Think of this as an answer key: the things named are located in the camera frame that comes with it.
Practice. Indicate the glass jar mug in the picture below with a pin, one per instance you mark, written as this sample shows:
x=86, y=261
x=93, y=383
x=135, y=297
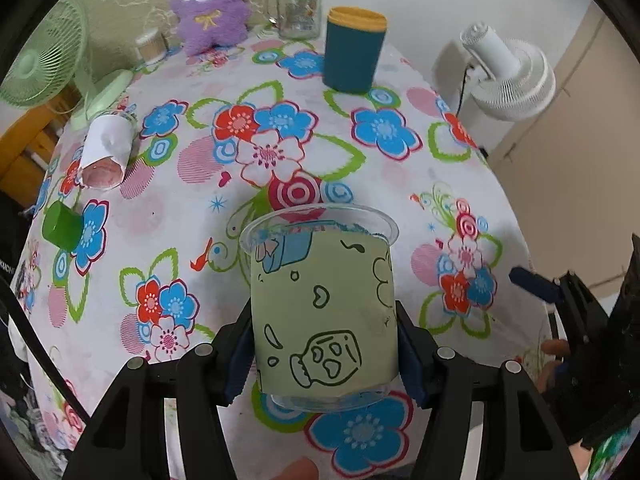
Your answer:
x=299, y=5

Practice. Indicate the white label plastic cup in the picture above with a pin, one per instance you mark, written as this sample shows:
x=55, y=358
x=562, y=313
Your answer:
x=107, y=145

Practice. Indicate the small green cup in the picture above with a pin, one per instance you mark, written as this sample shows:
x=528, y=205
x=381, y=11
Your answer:
x=62, y=225

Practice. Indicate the floral tablecloth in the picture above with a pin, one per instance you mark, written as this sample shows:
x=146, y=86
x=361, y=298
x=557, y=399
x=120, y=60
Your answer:
x=165, y=210

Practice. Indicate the purple plush toy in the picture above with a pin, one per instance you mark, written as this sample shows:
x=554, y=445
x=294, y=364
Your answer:
x=207, y=5

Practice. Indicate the person's right hand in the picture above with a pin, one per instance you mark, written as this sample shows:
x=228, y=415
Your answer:
x=552, y=346

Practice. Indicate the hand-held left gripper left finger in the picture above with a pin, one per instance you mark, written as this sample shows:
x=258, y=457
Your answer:
x=239, y=360

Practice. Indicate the green electric fan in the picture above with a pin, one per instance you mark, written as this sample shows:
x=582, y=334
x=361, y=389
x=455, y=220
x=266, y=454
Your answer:
x=47, y=60

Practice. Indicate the small jar with white lid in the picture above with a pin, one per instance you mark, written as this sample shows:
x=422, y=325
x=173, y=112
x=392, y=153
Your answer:
x=150, y=47

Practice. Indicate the wooden furniture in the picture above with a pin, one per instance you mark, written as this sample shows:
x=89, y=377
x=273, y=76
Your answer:
x=25, y=145

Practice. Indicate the person's left hand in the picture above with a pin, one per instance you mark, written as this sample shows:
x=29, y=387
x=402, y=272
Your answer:
x=295, y=469

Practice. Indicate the white electric fan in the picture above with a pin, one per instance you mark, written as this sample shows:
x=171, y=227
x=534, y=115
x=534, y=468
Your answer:
x=505, y=72

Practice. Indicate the green label plastic cup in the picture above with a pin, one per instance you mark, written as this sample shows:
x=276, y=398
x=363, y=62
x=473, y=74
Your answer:
x=325, y=310

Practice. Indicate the teal cup with yellow rim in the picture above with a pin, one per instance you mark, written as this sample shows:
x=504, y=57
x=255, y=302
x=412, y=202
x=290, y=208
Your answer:
x=352, y=50

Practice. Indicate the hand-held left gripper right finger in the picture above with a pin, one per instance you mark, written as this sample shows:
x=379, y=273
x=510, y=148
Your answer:
x=409, y=360

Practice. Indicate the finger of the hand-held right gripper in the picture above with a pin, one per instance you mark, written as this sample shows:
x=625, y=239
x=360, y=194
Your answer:
x=532, y=282

